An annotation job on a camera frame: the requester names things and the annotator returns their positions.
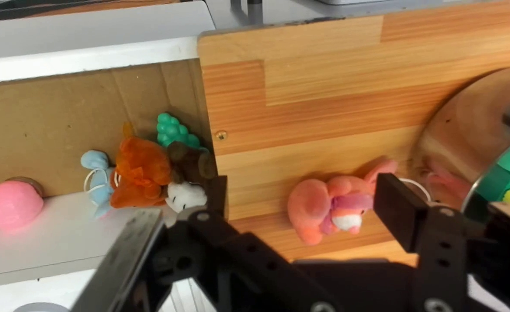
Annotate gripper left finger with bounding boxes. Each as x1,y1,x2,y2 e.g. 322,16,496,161
71,175,342,312

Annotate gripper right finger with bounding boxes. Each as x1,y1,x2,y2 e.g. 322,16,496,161
373,172,510,312

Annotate pink plush doll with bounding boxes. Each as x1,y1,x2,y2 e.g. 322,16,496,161
287,158,432,246

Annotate round metal sink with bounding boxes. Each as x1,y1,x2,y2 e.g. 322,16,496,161
411,67,510,222

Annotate white plush toy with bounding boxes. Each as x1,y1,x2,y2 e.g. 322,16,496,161
166,181,208,213

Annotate brown plush toy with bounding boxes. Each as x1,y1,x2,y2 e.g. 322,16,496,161
167,141,217,183

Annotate orange plush toy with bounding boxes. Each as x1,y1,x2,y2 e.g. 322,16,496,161
109,123,172,209

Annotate green toy grapes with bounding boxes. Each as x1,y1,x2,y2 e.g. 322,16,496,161
156,113,204,150

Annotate light blue plush toy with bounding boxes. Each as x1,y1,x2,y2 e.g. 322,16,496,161
80,149,118,220

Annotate wooden toy kitchen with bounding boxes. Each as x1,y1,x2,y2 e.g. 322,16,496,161
196,0,510,266

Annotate grey tape roll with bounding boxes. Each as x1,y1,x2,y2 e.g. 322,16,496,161
14,302,70,312

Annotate cardboard box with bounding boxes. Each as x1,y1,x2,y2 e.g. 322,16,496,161
0,58,214,200

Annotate pink ball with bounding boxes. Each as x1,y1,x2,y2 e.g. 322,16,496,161
0,180,45,231

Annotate grey stand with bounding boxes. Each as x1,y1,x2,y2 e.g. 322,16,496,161
230,0,265,25

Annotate white table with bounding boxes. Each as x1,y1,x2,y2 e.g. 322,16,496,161
0,0,216,85

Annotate metal ring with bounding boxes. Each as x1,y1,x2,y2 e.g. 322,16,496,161
5,176,46,198

